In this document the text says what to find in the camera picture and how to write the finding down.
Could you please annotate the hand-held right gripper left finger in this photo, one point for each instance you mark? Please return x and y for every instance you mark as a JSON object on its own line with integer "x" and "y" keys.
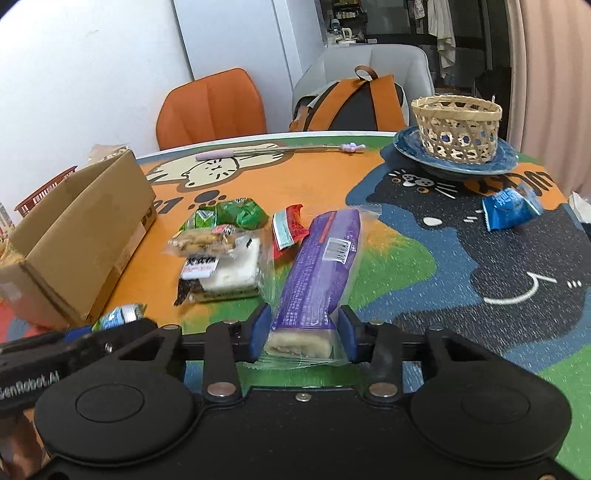
{"x": 261, "y": 332}

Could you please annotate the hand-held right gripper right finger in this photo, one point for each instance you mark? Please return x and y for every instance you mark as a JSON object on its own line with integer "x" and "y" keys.
{"x": 349, "y": 334}

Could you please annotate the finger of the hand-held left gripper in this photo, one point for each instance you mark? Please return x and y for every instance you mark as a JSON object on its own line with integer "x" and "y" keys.
{"x": 79, "y": 333}

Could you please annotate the blue green snack packet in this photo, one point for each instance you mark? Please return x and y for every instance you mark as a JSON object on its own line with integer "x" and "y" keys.
{"x": 117, "y": 316}

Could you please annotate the purple snack packet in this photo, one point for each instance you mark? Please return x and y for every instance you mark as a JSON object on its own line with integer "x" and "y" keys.
{"x": 318, "y": 258}

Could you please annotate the cardboard box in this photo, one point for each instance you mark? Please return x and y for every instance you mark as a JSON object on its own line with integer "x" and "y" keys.
{"x": 83, "y": 230}

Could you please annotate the white cake packet black label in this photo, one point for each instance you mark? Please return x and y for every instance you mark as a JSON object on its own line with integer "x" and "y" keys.
{"x": 231, "y": 270}

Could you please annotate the red snack packet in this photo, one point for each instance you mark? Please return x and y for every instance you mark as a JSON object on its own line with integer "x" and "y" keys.
{"x": 284, "y": 228}

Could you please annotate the clear cookie packet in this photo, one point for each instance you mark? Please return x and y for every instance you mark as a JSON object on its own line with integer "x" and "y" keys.
{"x": 198, "y": 240}

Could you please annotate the red plastic basket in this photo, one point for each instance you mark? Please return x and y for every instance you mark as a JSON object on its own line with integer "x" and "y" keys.
{"x": 41, "y": 191}

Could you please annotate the tissue pack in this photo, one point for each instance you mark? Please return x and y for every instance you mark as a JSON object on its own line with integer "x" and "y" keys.
{"x": 108, "y": 151}

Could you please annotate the blue plate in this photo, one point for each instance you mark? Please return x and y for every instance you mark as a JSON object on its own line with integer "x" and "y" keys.
{"x": 406, "y": 143}

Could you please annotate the bamboo basket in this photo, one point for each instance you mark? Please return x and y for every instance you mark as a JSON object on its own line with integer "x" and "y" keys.
{"x": 457, "y": 134}

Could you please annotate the orange grey backpack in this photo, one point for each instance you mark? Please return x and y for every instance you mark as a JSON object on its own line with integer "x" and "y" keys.
{"x": 351, "y": 106}

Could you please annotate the orange chair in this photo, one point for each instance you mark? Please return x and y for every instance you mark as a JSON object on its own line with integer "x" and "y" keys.
{"x": 212, "y": 106}

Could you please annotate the white plastic bag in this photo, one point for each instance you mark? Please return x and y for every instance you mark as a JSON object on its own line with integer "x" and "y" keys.
{"x": 581, "y": 207}

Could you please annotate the grey chair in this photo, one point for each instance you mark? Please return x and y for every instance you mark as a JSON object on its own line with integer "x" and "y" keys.
{"x": 397, "y": 60}

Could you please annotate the white fridge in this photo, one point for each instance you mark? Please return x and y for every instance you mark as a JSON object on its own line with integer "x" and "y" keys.
{"x": 240, "y": 32}

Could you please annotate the cluttered white shelf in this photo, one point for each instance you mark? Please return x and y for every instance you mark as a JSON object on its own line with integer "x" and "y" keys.
{"x": 344, "y": 33}

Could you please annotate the white hanging garment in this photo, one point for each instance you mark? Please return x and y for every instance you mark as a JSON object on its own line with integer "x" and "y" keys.
{"x": 443, "y": 41}

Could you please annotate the pink curtain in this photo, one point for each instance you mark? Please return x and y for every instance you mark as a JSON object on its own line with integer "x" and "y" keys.
{"x": 554, "y": 69}

